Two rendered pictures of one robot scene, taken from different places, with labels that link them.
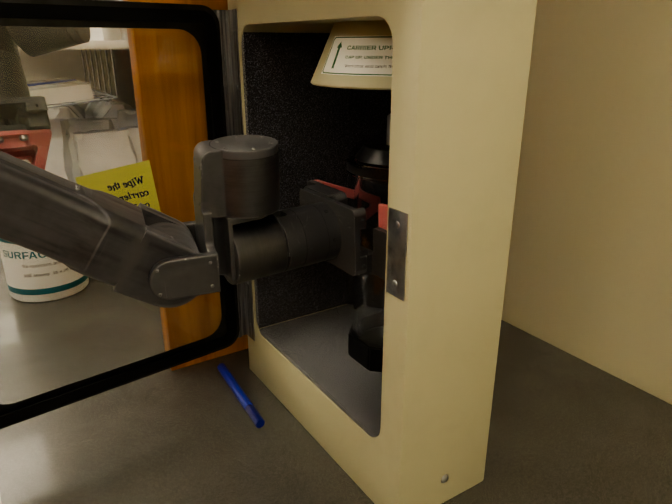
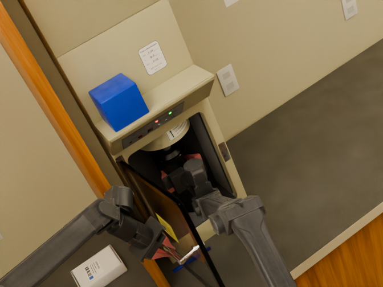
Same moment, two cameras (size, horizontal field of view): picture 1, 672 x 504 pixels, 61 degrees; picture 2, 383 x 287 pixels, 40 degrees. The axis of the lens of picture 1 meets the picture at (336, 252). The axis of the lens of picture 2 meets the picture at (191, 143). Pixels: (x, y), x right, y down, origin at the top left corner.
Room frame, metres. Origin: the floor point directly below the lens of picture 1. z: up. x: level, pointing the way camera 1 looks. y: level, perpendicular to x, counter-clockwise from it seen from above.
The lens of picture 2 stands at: (0.11, 1.23, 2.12)
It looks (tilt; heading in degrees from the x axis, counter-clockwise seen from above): 33 degrees down; 287
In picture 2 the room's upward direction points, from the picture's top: 24 degrees counter-clockwise
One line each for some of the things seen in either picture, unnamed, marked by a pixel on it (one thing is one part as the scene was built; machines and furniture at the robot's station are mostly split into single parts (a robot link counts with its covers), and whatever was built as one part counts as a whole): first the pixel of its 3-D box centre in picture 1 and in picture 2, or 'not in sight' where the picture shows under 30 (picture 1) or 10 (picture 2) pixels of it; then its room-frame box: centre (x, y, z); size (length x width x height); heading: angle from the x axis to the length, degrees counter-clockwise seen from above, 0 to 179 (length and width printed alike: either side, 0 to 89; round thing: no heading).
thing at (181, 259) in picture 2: not in sight; (179, 250); (0.53, 0.32, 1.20); 0.10 x 0.05 x 0.03; 129
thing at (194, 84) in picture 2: not in sight; (161, 114); (0.50, 0.08, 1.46); 0.32 x 0.11 x 0.10; 33
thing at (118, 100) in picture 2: not in sight; (118, 102); (0.57, 0.12, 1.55); 0.10 x 0.10 x 0.09; 33
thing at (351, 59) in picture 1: (403, 53); (159, 125); (0.57, -0.06, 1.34); 0.18 x 0.18 x 0.05
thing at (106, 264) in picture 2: not in sight; (98, 270); (0.92, 0.10, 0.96); 0.16 x 0.12 x 0.04; 34
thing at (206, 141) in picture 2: (403, 200); (168, 163); (0.60, -0.07, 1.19); 0.26 x 0.24 x 0.35; 33
